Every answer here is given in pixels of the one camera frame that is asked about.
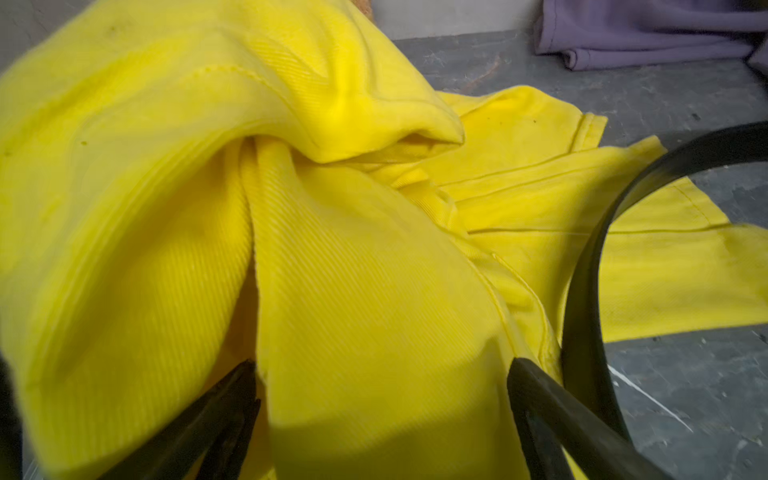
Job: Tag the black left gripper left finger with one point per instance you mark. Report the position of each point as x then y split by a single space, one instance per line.
215 430

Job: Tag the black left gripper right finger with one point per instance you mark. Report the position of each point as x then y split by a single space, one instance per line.
554 426

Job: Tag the yellow trousers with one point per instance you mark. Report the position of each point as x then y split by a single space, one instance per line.
186 185

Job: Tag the purple jacket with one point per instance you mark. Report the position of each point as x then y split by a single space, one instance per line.
598 35

